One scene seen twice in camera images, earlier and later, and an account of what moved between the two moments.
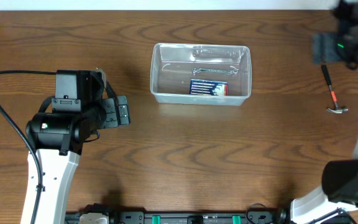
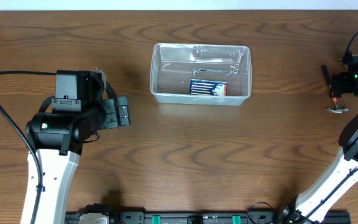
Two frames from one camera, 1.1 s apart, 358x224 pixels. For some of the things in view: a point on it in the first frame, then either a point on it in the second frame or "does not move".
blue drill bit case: x=208 y=87 does not move
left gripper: x=110 y=120 does not move
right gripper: x=329 y=53 -> x=347 y=87
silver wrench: x=196 y=70 does not move
